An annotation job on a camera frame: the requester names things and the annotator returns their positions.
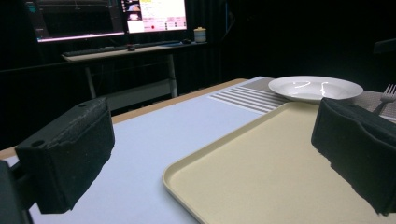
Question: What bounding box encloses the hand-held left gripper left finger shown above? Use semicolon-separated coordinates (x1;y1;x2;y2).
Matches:
14;96;116;215

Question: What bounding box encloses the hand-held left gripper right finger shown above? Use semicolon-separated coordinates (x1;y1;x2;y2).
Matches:
310;97;396;217

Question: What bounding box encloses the silver fork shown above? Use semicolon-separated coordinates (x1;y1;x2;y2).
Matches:
372;83;396;116

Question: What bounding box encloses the white plate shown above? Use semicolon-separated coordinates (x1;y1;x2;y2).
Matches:
267;75;364;105

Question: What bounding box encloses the beige plastic tray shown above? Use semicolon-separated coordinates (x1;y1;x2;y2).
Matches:
162;101;396;224

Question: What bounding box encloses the white desk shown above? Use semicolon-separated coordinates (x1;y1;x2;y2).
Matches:
61;41;209;110

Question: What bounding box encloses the grey striped placemat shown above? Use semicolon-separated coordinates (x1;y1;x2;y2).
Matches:
208;76;396;122

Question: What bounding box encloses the black keyboard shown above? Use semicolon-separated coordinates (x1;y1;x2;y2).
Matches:
63;40;181;58

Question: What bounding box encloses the dark computer monitor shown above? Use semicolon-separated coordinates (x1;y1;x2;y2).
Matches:
23;0;126;44

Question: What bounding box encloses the bright computer monitor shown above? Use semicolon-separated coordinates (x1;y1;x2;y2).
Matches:
120;0;189;35

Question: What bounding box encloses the white lidded cup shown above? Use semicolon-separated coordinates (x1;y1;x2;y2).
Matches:
193;26;207;44

